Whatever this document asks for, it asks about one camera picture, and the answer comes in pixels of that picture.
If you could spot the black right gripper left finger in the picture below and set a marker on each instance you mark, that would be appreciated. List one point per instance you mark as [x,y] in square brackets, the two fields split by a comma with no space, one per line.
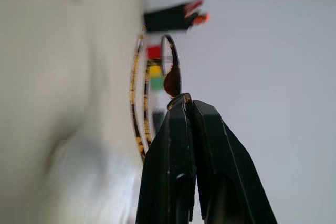
[168,161]

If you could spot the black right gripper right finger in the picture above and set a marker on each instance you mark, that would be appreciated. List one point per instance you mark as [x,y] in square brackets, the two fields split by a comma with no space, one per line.
[225,161]

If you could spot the grey glasses case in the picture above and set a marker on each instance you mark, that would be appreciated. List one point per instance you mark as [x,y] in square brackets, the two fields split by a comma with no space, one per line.
[99,176]

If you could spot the tortoiseshell round glasses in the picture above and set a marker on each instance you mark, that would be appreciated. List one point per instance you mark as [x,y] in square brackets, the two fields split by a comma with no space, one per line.
[173,81]

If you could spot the black tool holder cup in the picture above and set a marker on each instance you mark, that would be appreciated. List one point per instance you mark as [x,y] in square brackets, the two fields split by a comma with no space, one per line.
[168,19]

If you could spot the green block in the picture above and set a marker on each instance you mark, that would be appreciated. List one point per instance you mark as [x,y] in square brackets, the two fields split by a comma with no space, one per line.
[157,83]

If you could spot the yellow block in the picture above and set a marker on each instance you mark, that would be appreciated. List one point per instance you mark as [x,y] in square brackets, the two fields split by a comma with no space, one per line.
[155,71]

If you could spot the red block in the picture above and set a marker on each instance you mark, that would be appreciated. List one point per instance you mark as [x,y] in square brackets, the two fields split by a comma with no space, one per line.
[153,52]

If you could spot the orange tipped screwdriver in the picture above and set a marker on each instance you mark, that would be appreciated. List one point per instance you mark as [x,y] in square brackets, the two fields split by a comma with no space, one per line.
[203,19]

